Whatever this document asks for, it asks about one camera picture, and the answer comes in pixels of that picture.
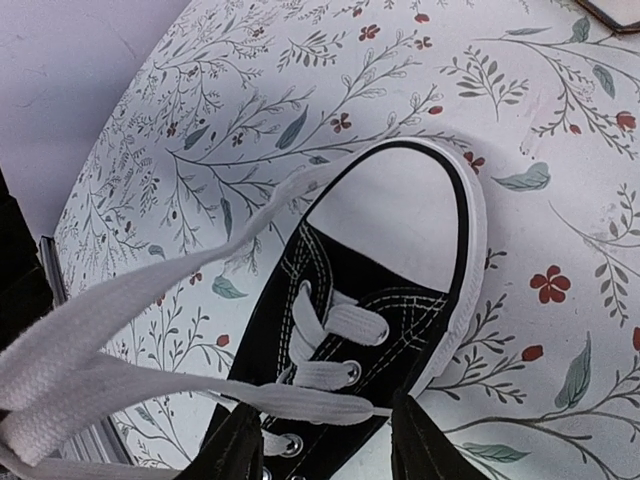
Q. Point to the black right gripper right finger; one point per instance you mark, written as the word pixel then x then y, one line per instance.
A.
pixel 420 451

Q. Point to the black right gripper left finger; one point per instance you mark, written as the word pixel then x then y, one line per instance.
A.
pixel 234 452

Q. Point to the black canvas sneaker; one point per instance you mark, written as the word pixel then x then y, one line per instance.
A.
pixel 400 233

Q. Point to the white shoelace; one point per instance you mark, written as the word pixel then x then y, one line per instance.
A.
pixel 130 323

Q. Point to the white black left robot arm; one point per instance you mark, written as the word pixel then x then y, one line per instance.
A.
pixel 26 294

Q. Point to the square floral ceramic plate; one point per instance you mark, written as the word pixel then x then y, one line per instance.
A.
pixel 620 16

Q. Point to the aluminium front frame rail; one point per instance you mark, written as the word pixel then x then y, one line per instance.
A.
pixel 98 442

